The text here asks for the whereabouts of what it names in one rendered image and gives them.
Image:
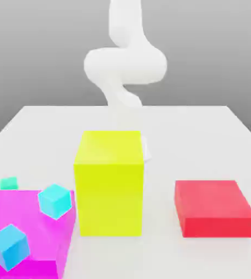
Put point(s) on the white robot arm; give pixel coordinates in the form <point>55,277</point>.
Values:
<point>125,65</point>

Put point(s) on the small cyan cube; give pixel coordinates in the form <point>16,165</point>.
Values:
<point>55,201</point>

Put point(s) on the small green cube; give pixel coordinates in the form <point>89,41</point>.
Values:
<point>8,183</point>

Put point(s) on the small blue cube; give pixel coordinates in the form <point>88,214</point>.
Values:
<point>8,247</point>

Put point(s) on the large yellow box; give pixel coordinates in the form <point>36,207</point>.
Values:
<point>109,189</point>

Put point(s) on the large red box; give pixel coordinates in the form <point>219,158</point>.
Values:
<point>212,207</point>

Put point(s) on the large magenta box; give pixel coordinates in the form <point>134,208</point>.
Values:
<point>27,215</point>

